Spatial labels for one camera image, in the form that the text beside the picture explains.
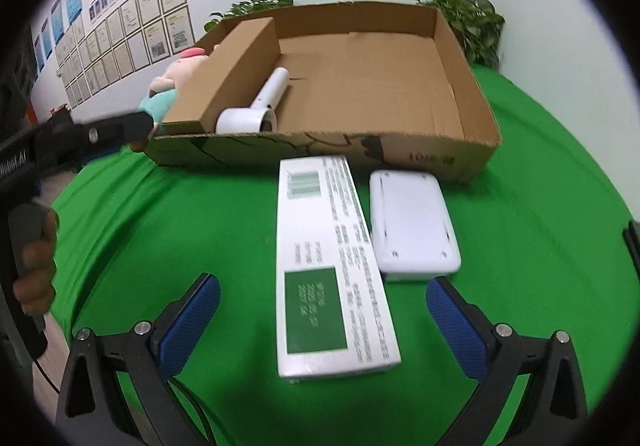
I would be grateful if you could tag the small potted plant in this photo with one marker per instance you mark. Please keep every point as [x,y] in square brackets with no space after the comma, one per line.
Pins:
[475,25]

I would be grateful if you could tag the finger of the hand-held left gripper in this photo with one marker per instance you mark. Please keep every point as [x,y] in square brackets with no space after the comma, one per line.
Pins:
[115,133]

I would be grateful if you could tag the white handheld device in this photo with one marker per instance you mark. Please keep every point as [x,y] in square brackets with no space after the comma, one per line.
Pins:
[272,88]

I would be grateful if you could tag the green tablecloth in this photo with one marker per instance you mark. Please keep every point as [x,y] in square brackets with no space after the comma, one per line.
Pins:
[525,251]

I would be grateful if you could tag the pink pig plush toy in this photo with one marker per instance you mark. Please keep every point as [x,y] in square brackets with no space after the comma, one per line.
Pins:
[180,68]

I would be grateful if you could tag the white box with barcode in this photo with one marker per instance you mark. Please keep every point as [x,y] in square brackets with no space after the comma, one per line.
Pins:
[310,226]

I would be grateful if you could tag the long brown cardboard box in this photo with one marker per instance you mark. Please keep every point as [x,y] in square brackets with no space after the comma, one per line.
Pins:
[225,75]

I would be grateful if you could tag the white plastic case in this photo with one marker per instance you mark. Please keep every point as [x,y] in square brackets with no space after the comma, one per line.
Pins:
[410,221]

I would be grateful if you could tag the person's left hand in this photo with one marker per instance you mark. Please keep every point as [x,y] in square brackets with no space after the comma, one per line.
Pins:
[40,276]

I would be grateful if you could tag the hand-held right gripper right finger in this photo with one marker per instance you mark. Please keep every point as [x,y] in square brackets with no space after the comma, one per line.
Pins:
[455,326]

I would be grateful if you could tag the bushy potted plant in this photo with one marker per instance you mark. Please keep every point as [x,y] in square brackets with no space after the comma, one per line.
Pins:
[250,8]

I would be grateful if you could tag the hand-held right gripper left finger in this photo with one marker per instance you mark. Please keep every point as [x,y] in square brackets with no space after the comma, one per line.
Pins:
[192,321]

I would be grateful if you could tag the cardboard tray box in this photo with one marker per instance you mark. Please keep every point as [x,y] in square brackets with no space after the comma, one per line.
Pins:
[375,75]

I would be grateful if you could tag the wall of framed certificates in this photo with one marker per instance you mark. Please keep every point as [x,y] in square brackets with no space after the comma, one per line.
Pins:
[150,25]

